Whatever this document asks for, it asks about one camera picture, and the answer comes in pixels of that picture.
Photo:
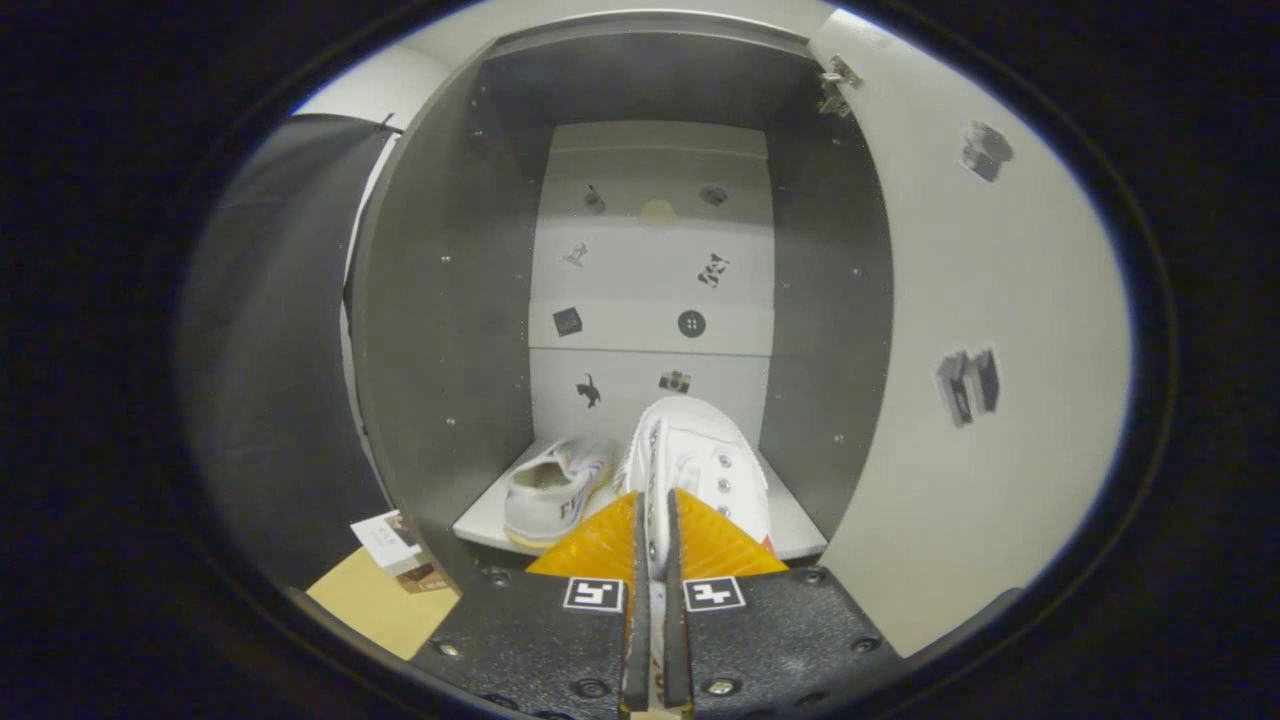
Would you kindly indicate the grey shoe cabinet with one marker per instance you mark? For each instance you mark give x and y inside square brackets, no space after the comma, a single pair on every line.
[450,300]

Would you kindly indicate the metal door hinge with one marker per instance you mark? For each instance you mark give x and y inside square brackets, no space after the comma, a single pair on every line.
[835,85]

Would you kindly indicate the grey shoe cabinet door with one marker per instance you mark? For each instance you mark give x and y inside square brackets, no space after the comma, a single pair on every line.
[950,250]

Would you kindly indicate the white canvas shoe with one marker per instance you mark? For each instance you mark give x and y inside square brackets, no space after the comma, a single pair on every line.
[700,450]
[545,490]

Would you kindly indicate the stack of books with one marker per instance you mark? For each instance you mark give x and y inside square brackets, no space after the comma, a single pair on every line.
[385,540]

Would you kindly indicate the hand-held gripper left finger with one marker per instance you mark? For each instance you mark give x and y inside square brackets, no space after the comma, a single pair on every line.
[638,620]

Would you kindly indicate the black backdrop cloth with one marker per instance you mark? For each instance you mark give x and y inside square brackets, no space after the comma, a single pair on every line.
[270,350]

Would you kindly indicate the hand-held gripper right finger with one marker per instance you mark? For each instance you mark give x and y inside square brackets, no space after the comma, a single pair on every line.
[678,620]

